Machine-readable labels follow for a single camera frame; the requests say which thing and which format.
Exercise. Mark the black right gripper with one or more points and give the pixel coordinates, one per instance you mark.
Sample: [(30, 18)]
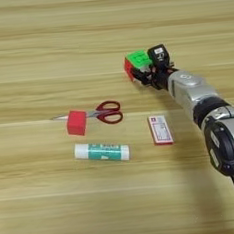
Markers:
[(162, 76)]

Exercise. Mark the Rubik's cube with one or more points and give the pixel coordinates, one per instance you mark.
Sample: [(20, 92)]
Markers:
[(137, 62)]

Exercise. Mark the small red white card box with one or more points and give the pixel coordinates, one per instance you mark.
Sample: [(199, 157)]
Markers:
[(161, 130)]

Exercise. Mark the red cube block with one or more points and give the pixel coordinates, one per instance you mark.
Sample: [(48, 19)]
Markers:
[(76, 123)]

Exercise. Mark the small black box white label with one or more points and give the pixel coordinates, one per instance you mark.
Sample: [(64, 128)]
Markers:
[(159, 55)]

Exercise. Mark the white green glue stick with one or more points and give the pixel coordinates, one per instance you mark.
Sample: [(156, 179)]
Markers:
[(102, 152)]

